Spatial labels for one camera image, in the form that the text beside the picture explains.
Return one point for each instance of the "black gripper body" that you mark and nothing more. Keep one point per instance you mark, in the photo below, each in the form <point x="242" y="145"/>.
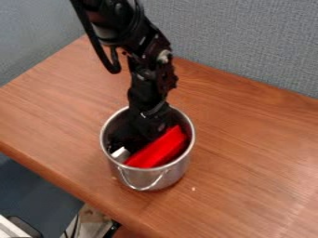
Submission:
<point x="148" y="115"/>

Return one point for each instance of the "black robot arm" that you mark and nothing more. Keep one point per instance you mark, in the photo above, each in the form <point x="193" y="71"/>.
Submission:
<point x="116" y="25"/>

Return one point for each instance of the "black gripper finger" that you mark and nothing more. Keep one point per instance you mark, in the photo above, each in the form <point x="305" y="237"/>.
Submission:
<point x="127" y="138"/>

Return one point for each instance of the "red star-shaped block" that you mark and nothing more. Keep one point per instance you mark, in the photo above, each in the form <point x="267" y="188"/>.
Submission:
<point x="160" y="151"/>

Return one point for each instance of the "metal pot with handle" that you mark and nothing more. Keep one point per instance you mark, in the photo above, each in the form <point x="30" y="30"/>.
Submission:
<point x="147" y="179"/>

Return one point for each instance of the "white object at corner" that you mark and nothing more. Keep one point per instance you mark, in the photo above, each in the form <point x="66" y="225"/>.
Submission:
<point x="16" y="228"/>

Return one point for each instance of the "table leg frame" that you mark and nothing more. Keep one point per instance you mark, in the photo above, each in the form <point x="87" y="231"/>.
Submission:
<point x="90" y="224"/>

